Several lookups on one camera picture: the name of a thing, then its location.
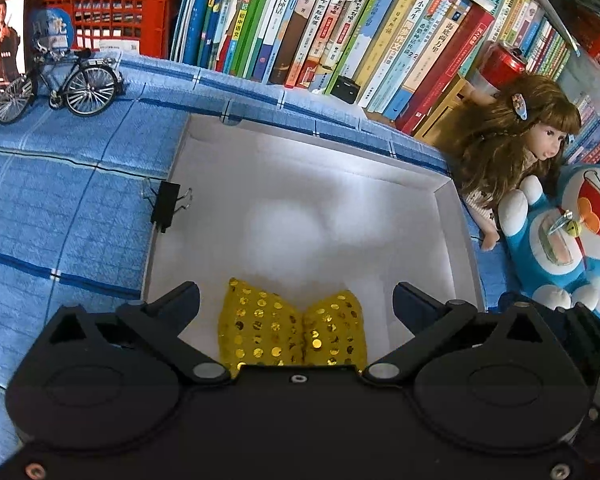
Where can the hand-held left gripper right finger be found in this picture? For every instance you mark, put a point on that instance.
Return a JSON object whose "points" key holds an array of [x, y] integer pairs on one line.
{"points": [[410, 305]]}

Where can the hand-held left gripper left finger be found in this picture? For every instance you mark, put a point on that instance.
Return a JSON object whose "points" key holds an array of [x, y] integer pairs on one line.
{"points": [[181, 302]]}

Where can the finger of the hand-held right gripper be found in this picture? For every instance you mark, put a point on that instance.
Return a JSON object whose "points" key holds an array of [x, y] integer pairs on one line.
{"points": [[587, 332]]}

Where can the yellow sequined bow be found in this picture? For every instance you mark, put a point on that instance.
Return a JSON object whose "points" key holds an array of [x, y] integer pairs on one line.
{"points": [[260, 325]]}

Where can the white cardboard box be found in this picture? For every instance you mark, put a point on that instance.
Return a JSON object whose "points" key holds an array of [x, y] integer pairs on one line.
{"points": [[305, 185]]}

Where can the black binder clip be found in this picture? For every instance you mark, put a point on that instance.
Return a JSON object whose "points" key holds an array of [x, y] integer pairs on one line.
{"points": [[166, 205]]}

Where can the blue cat plush toy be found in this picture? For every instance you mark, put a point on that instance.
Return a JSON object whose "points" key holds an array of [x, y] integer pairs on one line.
{"points": [[545, 240]]}

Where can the blue checked cloth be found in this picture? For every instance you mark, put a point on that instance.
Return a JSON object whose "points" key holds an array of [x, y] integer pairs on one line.
{"points": [[55, 210]]}

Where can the wooden box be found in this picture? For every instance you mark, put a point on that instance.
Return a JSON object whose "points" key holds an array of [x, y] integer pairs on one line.
{"points": [[450, 117]]}

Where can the brown-haired doll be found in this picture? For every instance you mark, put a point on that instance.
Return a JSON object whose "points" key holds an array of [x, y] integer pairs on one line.
{"points": [[500, 135]]}

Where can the small black box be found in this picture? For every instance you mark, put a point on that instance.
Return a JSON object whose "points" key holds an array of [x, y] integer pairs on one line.
{"points": [[342, 90]]}

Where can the miniature black bicycle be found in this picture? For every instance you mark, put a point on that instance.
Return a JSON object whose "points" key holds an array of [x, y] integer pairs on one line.
{"points": [[87, 91]]}

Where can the red soda can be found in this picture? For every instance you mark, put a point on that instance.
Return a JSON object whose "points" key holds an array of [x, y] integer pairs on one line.
{"points": [[500, 67]]}

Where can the row of thin books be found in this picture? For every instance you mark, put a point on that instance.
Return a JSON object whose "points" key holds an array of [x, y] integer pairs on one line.
{"points": [[550, 40]]}

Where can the red plastic crate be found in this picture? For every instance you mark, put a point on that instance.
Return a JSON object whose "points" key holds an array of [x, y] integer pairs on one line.
{"points": [[130, 5]]}

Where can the row of upright books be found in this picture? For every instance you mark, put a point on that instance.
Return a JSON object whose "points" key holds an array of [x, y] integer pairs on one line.
{"points": [[305, 10]]}

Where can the dark portrait book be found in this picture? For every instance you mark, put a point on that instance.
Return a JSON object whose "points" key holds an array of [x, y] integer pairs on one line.
{"points": [[5, 35]]}

